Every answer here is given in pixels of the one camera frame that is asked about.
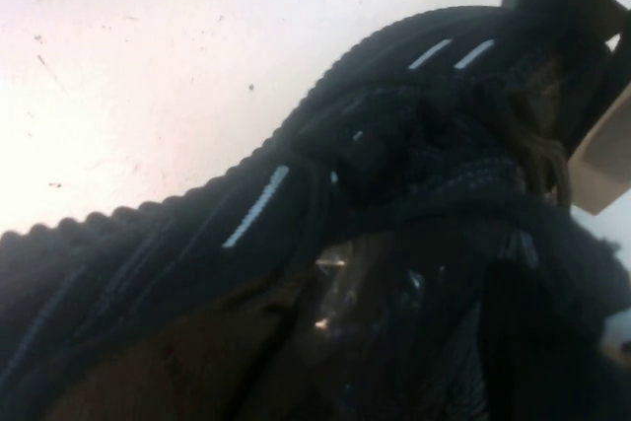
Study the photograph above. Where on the black knit sneaker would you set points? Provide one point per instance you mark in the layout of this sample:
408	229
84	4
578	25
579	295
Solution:
197	268

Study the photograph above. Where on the brown cardboard shoe box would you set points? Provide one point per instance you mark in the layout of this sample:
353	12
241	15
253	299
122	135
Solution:
601	160

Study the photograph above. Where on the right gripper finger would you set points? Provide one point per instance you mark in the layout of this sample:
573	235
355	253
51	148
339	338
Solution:
527	352

